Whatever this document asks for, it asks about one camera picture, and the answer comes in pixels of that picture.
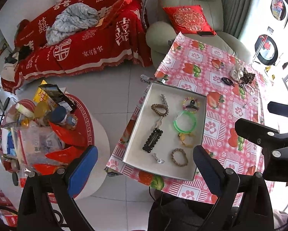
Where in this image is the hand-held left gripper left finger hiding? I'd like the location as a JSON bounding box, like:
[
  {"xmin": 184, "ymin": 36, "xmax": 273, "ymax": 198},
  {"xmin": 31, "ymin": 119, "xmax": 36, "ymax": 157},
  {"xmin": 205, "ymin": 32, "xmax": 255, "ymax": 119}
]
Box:
[{"xmin": 17, "ymin": 145, "xmax": 99, "ymax": 231}]

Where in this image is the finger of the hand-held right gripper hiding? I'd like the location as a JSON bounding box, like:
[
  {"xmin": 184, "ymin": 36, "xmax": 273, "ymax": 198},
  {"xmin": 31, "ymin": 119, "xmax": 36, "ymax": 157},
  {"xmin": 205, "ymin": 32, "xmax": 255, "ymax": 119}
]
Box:
[
  {"xmin": 267, "ymin": 101, "xmax": 288, "ymax": 122},
  {"xmin": 235, "ymin": 118, "xmax": 288, "ymax": 150}
]

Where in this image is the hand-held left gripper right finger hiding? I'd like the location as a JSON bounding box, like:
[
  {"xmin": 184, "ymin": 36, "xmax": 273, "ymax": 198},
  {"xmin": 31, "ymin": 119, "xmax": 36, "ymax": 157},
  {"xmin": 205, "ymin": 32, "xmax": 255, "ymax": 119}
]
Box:
[{"xmin": 193, "ymin": 145, "xmax": 275, "ymax": 231}]

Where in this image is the yellow hair tie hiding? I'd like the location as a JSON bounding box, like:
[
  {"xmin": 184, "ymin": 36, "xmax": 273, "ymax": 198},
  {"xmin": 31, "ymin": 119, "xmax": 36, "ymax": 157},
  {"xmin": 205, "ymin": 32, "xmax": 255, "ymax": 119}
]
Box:
[{"xmin": 179, "ymin": 132, "xmax": 195, "ymax": 148}]

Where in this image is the brown braided bracelet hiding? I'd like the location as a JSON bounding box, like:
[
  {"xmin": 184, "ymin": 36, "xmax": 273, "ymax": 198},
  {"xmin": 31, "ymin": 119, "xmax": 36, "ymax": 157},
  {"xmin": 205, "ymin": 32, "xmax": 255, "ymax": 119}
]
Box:
[{"xmin": 171, "ymin": 148, "xmax": 188, "ymax": 167}]

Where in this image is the small silver clasp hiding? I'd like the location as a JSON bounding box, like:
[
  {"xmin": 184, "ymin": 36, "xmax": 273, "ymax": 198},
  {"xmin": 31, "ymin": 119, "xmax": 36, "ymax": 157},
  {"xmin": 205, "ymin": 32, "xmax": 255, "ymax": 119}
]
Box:
[{"xmin": 153, "ymin": 152, "xmax": 166, "ymax": 164}]

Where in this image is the green plastic bangle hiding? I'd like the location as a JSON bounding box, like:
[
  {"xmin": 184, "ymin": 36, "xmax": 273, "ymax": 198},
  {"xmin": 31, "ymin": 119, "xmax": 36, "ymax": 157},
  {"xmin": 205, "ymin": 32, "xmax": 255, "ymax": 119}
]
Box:
[{"xmin": 173, "ymin": 110, "xmax": 198, "ymax": 134}]

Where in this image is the black sequin barrette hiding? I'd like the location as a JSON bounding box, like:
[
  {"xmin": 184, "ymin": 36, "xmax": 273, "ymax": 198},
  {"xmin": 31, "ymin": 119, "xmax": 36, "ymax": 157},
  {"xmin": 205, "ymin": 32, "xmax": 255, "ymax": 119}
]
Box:
[{"xmin": 142, "ymin": 128, "xmax": 164, "ymax": 154}]

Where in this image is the white shallow box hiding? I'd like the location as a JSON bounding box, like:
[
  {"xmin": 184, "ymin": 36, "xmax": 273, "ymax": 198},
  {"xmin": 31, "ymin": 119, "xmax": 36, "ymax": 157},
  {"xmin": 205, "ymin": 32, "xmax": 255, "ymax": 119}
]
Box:
[{"xmin": 122, "ymin": 82, "xmax": 207, "ymax": 182}]

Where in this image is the brown spiral hair tie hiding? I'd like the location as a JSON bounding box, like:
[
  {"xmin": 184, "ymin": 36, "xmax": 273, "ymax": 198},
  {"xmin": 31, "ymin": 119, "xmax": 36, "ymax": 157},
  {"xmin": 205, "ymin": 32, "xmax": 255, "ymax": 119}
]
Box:
[{"xmin": 150, "ymin": 103, "xmax": 170, "ymax": 116}]

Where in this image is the red envelope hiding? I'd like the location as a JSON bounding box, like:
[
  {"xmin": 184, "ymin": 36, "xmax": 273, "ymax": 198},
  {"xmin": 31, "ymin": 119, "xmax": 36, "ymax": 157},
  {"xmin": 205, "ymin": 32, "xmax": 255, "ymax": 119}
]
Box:
[{"xmin": 49, "ymin": 122, "xmax": 87, "ymax": 147}]

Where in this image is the pink strawberry print tablecloth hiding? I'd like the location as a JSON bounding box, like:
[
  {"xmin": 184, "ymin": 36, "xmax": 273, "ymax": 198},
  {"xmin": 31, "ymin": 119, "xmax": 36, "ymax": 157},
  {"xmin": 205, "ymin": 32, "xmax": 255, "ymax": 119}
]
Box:
[{"xmin": 106, "ymin": 31, "xmax": 275, "ymax": 206}]

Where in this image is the white round side table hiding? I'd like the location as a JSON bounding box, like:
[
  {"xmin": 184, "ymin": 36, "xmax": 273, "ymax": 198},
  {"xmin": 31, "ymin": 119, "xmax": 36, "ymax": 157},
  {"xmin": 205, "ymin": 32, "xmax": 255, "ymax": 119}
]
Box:
[{"xmin": 0, "ymin": 94, "xmax": 111, "ymax": 201}]

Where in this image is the leopard print scrunchie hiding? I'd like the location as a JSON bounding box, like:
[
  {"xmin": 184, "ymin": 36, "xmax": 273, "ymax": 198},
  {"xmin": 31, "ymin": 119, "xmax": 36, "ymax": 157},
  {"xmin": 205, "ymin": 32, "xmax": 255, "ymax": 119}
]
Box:
[{"xmin": 239, "ymin": 68, "xmax": 256, "ymax": 85}]

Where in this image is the black round decorative plate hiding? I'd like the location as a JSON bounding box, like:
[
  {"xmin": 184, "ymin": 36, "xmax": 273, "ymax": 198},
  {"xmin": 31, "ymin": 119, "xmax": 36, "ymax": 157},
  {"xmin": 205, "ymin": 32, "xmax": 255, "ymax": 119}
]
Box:
[{"xmin": 254, "ymin": 35, "xmax": 279, "ymax": 66}]

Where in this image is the blue lid bottle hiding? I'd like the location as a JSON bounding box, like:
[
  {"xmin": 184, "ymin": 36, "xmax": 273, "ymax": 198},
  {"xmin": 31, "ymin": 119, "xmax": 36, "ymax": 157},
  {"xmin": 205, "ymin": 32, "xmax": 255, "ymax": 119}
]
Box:
[{"xmin": 50, "ymin": 106, "xmax": 77, "ymax": 129}]

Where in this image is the clear plastic bag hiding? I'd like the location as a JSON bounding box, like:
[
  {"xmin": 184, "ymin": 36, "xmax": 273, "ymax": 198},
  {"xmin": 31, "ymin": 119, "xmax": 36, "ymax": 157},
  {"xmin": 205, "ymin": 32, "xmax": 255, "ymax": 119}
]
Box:
[{"xmin": 0, "ymin": 120, "xmax": 68, "ymax": 172}]

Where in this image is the white dotted scrunchie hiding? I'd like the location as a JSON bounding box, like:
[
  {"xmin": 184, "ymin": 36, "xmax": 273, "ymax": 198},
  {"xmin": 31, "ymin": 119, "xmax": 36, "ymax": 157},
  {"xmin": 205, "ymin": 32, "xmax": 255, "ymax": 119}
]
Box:
[{"xmin": 230, "ymin": 65, "xmax": 245, "ymax": 81}]

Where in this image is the yellow lid jar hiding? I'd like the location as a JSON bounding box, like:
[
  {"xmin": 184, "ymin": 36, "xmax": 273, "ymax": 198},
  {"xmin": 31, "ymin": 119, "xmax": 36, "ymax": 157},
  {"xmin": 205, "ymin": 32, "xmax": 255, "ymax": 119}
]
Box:
[{"xmin": 34, "ymin": 101, "xmax": 51, "ymax": 120}]

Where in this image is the silver duckbill hair clip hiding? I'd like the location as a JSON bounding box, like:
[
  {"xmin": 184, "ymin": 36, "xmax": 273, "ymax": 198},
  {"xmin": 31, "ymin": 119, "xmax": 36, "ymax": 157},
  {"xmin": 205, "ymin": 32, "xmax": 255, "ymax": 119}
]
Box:
[{"xmin": 160, "ymin": 94, "xmax": 169, "ymax": 109}]

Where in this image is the black packet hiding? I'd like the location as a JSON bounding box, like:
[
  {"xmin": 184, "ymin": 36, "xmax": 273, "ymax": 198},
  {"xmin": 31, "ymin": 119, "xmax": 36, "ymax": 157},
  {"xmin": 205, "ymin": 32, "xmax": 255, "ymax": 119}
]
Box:
[{"xmin": 39, "ymin": 84, "xmax": 76, "ymax": 112}]

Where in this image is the white tube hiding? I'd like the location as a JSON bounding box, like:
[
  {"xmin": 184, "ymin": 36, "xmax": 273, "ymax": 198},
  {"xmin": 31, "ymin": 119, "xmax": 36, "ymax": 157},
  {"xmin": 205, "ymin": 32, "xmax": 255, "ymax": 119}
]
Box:
[{"xmin": 15, "ymin": 103, "xmax": 35, "ymax": 118}]

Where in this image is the black floral decorative plate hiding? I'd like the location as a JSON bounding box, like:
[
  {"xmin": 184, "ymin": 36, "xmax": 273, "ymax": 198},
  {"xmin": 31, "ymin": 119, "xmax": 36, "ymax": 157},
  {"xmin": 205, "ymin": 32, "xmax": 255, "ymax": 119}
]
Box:
[{"xmin": 270, "ymin": 0, "xmax": 287, "ymax": 21}]

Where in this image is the metal binder clip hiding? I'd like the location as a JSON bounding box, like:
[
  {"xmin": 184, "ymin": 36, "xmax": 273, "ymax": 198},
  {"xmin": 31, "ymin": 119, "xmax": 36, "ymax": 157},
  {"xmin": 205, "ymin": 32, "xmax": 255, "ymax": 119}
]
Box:
[{"xmin": 140, "ymin": 74, "xmax": 166, "ymax": 84}]

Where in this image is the green curtain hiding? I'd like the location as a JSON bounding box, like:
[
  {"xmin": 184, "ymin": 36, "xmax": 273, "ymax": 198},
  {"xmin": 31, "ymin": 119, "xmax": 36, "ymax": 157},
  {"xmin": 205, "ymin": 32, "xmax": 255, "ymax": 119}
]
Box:
[{"xmin": 214, "ymin": 0, "xmax": 256, "ymax": 39}]

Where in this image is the red printed sofa cover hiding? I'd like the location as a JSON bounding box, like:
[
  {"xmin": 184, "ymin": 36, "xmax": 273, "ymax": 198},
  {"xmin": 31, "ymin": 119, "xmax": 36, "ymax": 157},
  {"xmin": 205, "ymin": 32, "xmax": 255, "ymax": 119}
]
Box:
[{"xmin": 0, "ymin": 0, "xmax": 153, "ymax": 95}]

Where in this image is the red embroidered cushion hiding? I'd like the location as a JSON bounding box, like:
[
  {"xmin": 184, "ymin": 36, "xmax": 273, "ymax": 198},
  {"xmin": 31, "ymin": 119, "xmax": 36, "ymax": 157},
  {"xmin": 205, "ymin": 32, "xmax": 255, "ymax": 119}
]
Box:
[{"xmin": 163, "ymin": 4, "xmax": 217, "ymax": 36}]

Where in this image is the grey blanket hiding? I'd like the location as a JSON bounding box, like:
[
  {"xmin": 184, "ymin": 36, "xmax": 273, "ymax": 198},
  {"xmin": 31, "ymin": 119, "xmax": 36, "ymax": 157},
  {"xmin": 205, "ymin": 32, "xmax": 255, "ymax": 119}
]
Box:
[{"xmin": 45, "ymin": 3, "xmax": 100, "ymax": 46}]

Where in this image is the grey lamp pole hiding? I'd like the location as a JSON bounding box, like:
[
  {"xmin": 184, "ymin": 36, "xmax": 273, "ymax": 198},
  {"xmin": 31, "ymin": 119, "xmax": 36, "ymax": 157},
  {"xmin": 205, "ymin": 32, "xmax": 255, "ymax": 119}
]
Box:
[{"xmin": 142, "ymin": 0, "xmax": 151, "ymax": 28}]

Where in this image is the black scalloped hair tie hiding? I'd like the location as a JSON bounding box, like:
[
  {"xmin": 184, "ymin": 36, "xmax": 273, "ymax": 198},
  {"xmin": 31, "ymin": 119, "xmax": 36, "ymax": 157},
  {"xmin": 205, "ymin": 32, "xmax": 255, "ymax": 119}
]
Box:
[{"xmin": 221, "ymin": 77, "xmax": 236, "ymax": 87}]

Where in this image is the pastel bead bracelet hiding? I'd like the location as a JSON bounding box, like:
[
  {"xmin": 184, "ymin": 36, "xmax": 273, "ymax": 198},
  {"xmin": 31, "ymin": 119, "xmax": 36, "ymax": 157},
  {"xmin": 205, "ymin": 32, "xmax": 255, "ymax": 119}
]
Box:
[{"xmin": 182, "ymin": 96, "xmax": 200, "ymax": 113}]

